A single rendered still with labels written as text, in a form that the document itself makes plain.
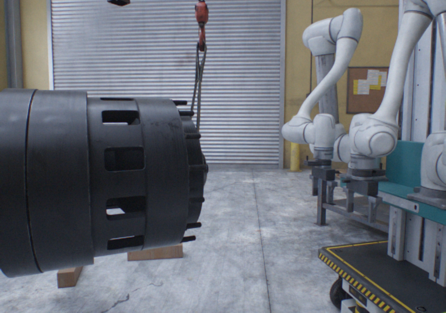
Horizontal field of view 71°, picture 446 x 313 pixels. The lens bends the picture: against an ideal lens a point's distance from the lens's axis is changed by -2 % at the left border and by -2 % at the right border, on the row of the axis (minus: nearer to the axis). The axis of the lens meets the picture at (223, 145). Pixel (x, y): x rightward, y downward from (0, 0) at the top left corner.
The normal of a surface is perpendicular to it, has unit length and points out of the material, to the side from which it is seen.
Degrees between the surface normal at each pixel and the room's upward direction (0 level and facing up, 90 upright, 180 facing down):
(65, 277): 90
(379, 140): 99
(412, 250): 90
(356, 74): 90
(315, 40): 105
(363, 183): 90
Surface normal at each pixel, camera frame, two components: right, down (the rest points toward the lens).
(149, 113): 0.23, -0.74
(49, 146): 0.34, -0.36
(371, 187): 0.23, 0.09
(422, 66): -0.97, 0.02
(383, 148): -0.24, 0.22
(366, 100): -0.07, 0.09
